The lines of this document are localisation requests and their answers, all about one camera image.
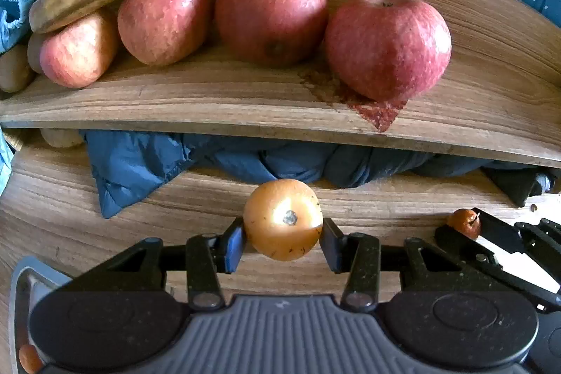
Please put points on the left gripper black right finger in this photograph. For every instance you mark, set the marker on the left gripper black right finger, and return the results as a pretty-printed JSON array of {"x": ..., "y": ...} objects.
[{"x": 357, "y": 254}]

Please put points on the light blue sleeve garment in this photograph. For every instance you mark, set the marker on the light blue sleeve garment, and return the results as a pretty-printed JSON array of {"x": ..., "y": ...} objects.
[{"x": 14, "y": 22}]

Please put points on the red apple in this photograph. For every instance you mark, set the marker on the red apple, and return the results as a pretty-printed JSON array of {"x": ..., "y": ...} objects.
[
  {"x": 162, "y": 32},
  {"x": 80, "y": 53},
  {"x": 388, "y": 50},
  {"x": 272, "y": 32}
]

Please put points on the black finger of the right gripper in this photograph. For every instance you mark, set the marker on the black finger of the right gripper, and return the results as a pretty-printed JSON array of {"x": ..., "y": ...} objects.
[{"x": 482, "y": 259}]

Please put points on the brown kiwi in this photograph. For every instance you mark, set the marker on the brown kiwi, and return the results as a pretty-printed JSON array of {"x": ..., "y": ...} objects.
[
  {"x": 15, "y": 72},
  {"x": 34, "y": 49}
]

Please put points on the small orange in tray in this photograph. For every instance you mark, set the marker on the small orange in tray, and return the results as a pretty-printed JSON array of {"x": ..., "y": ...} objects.
[{"x": 29, "y": 359}]

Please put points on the curved wooden shelf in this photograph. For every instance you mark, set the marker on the curved wooden shelf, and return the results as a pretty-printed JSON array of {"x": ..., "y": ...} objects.
[{"x": 499, "y": 97}]

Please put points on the dark blue cloth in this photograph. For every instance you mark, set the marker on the dark blue cloth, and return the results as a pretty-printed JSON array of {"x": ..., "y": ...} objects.
[{"x": 128, "y": 166}]

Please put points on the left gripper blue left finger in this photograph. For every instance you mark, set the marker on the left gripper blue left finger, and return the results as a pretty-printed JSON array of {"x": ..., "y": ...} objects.
[{"x": 207, "y": 256}]

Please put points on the round orange fruit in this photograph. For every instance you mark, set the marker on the round orange fruit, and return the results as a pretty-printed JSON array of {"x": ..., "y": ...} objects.
[{"x": 283, "y": 219}]

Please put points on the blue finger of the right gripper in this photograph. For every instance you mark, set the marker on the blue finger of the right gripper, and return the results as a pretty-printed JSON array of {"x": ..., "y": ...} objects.
[{"x": 500, "y": 233}]

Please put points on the brown kiwi left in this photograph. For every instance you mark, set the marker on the brown kiwi left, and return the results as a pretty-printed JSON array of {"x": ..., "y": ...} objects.
[{"x": 15, "y": 72}]

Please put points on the small orange red fruit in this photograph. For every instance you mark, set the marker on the small orange red fruit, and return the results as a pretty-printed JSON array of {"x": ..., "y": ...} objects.
[{"x": 465, "y": 221}]

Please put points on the steel tray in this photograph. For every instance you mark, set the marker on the steel tray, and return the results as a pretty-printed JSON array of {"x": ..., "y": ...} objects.
[{"x": 32, "y": 280}]

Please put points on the brown kiwi right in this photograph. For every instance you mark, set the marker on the brown kiwi right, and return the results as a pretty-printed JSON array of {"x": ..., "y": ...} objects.
[{"x": 34, "y": 49}]

